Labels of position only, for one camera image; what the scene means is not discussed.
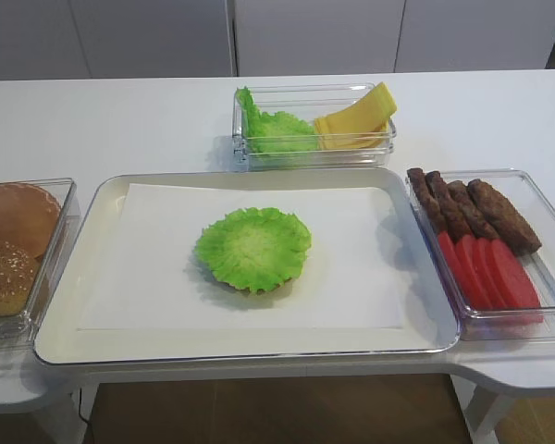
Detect white serving tray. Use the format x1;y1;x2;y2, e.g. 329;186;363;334
34;167;461;365

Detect brown meat patty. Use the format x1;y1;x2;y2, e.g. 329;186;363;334
467;179;542;256
407;167;448;234
425;170;473;242
448;180;500;241

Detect leaning yellow cheese slice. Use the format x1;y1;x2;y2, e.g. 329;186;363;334
325;82;397;134

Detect clear lettuce and cheese container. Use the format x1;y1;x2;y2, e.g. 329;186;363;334
232;83;397;171

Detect clear patty and tomato container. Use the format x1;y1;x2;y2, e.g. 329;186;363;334
407;169;555;340

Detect green lettuce leaf on tray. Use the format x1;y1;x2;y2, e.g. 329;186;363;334
194;207;312;293

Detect flat brown bun bottom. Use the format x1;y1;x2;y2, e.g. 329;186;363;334
0;182;61;258

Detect sesame bun top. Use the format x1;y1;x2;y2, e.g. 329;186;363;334
0;240;40;317

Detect clear bun container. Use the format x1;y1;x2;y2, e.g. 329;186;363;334
0;178;81;349

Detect yellow cheese slice stack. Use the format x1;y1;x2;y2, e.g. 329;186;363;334
314;117;390;151

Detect green lettuce leaves in container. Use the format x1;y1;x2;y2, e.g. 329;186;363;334
236;87;318;154

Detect white paper sheet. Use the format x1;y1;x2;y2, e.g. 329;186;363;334
80;185;404;329

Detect red tomato slice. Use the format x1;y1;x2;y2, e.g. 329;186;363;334
486;240;541;309
454;235;492;311
473;238;508;310
437;231;477;309

